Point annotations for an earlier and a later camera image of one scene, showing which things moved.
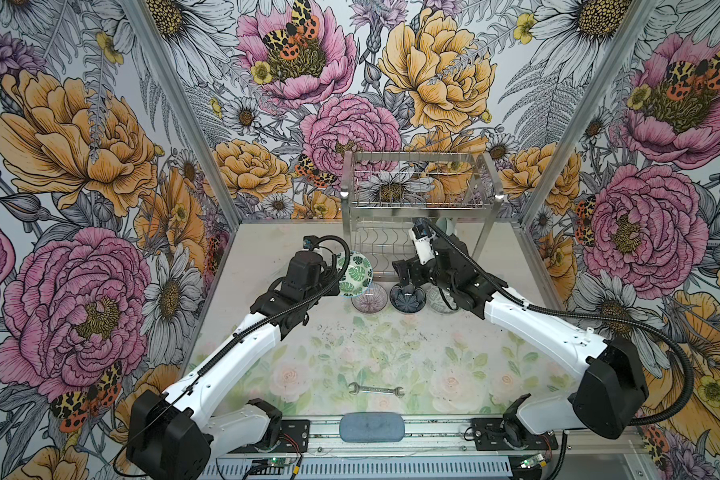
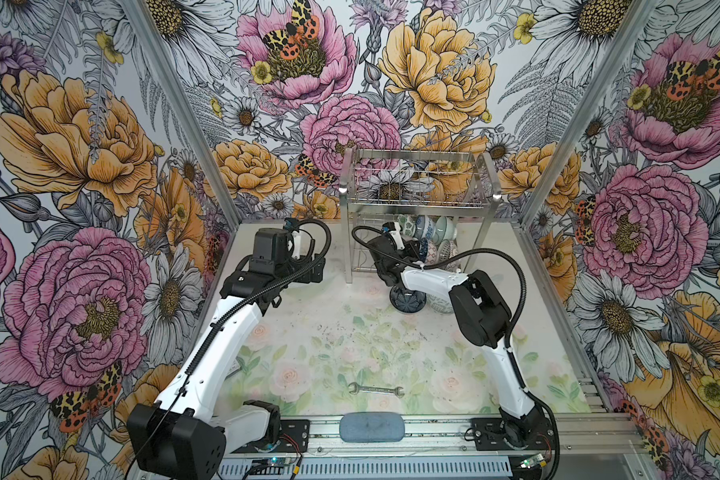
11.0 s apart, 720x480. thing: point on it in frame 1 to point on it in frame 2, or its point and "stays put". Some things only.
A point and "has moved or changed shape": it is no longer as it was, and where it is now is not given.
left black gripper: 329,275 to 315,277
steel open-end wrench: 398,391 stays put
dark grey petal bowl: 407,303 stays put
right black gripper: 414,265 to 410,247
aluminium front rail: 455,435 stays put
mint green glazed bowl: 447,225 stays put
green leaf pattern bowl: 358,276 to 407,224
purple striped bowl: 372,300 has moved or changed shape
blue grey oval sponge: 372,427 stays put
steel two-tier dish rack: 383,193 stays put
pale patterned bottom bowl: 435,298 stays put
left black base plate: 294,438 stays put
